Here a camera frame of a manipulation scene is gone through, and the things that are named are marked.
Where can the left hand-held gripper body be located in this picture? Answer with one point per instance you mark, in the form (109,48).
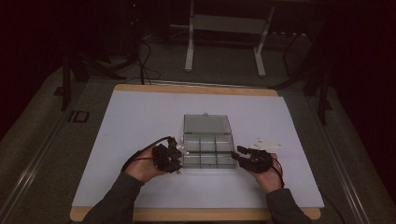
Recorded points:
(163,158)

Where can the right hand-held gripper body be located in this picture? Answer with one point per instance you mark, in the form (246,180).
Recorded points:
(258,160)

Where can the clear plastic compartment box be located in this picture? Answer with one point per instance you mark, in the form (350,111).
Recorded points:
(207,149)

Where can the person's left hand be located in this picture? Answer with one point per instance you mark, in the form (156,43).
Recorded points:
(143,166)

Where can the person's right hand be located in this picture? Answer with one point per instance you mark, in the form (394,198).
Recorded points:
(269,180)

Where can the white table sheet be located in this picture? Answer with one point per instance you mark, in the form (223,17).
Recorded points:
(140,118)

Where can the black floor stand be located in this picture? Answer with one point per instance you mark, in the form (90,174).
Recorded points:
(77,71)
(314,81)

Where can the white metal stand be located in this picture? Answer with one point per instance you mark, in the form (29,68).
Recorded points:
(227,26)

